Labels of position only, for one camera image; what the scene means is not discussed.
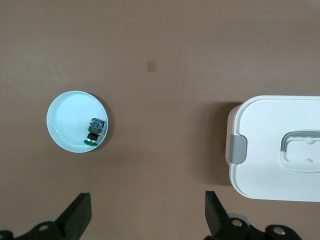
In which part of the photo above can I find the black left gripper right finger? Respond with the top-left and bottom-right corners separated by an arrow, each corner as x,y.
204,190 -> 304,240

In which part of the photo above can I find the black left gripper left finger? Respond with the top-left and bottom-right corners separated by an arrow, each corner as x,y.
0,192 -> 92,240

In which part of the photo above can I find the white lidded storage box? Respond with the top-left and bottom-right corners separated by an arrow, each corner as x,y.
224,95 -> 320,203

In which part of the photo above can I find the light blue round plate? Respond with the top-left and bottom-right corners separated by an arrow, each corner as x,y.
46,90 -> 113,154

